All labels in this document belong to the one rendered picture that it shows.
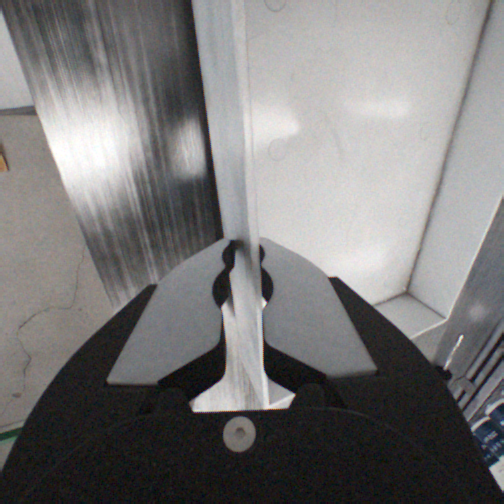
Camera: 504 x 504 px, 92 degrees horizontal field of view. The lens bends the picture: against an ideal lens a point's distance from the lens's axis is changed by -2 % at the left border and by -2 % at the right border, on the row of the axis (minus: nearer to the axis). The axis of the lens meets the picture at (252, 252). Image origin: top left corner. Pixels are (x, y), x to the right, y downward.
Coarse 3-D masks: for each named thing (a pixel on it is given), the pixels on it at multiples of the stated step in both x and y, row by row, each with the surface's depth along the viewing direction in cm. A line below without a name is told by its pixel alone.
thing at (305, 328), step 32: (288, 256) 10; (288, 288) 9; (320, 288) 9; (288, 320) 7; (320, 320) 7; (288, 352) 6; (320, 352) 6; (352, 352) 6; (288, 384) 7; (320, 384) 6
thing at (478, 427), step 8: (480, 416) 56; (472, 424) 56; (480, 424) 55; (488, 424) 54; (496, 424) 55; (480, 432) 54; (488, 432) 53; (496, 432) 53; (488, 440) 53; (496, 440) 52; (496, 448) 52; (496, 456) 52
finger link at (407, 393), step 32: (352, 320) 7; (384, 320) 7; (384, 352) 6; (416, 352) 6; (352, 384) 6; (384, 384) 6; (416, 384) 6; (384, 416) 5; (416, 416) 5; (448, 416) 5; (448, 448) 4; (480, 480) 4
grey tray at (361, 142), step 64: (192, 0) 10; (256, 0) 11; (320, 0) 12; (384, 0) 13; (448, 0) 14; (256, 64) 12; (320, 64) 13; (384, 64) 15; (448, 64) 16; (256, 128) 13; (320, 128) 15; (384, 128) 17; (448, 128) 19; (256, 192) 15; (320, 192) 17; (384, 192) 19; (448, 192) 21; (256, 256) 12; (320, 256) 20; (384, 256) 23; (448, 256) 22; (256, 320) 14; (256, 384) 19
